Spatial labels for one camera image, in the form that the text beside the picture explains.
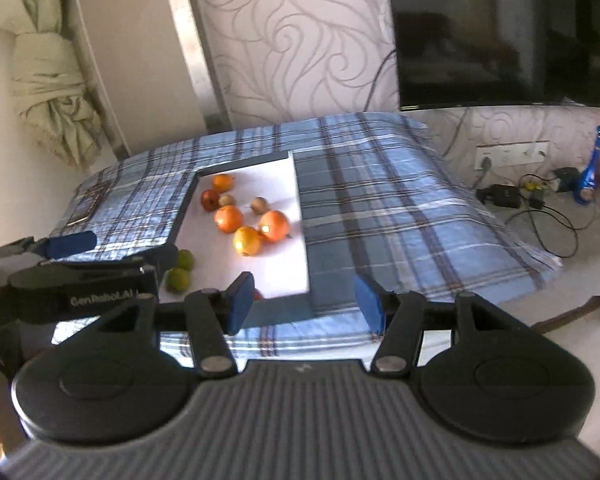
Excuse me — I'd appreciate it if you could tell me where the brown kiwi fruit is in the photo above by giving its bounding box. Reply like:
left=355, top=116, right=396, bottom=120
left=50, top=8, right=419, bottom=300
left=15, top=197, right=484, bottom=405
left=219, top=194, right=236, bottom=208
left=250, top=196, right=269, bottom=216

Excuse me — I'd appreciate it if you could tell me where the grey white tray box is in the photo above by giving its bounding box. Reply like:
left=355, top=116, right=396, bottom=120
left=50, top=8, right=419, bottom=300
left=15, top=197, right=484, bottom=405
left=160, top=151, right=313, bottom=326

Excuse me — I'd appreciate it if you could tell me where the green tied curtain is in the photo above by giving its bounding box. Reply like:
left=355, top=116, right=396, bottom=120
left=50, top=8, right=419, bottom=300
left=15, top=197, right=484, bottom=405
left=0, top=0, right=103, bottom=169

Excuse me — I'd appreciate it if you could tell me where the black television cable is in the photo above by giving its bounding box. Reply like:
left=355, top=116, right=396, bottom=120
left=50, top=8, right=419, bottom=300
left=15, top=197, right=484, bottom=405
left=361, top=49, right=399, bottom=114

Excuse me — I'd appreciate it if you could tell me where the blue glass bottle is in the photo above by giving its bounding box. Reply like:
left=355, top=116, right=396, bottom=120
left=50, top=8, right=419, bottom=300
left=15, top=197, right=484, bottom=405
left=573, top=125, right=600, bottom=205

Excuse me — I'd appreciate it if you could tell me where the blue plaid tablecloth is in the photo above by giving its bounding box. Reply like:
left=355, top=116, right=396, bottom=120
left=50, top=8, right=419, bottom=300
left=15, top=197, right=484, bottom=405
left=70, top=112, right=560, bottom=359

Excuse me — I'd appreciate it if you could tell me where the green lime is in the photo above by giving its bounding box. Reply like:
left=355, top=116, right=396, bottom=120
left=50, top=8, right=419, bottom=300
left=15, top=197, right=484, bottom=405
left=166, top=268, right=191, bottom=294
left=176, top=249, right=195, bottom=272

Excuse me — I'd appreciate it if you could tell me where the black wall television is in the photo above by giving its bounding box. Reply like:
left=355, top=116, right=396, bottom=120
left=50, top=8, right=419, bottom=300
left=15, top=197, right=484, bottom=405
left=390, top=0, right=600, bottom=110

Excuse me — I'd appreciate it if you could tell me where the large orange with stem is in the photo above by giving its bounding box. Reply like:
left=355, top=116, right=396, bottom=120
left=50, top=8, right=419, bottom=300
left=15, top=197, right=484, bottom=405
left=257, top=210, right=290, bottom=244

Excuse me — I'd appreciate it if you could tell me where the orange tangerine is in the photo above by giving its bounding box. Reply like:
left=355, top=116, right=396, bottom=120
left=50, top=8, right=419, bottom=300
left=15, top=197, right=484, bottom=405
left=212, top=174, right=235, bottom=194

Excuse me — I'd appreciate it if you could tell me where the black power adapter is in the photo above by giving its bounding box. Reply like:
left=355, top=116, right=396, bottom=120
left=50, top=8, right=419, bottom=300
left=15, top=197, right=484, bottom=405
left=476, top=184, right=521, bottom=209

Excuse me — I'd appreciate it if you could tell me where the red apple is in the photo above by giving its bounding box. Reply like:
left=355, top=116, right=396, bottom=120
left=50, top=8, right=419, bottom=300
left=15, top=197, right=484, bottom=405
left=200, top=188, right=221, bottom=212

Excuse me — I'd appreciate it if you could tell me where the white wall socket strip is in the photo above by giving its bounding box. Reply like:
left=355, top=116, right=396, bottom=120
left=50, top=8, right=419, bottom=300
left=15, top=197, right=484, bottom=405
left=475, top=141, right=550, bottom=170

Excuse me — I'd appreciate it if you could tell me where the black smartphone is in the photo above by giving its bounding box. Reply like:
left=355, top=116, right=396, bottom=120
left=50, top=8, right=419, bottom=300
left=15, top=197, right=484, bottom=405
left=66, top=184, right=108, bottom=226

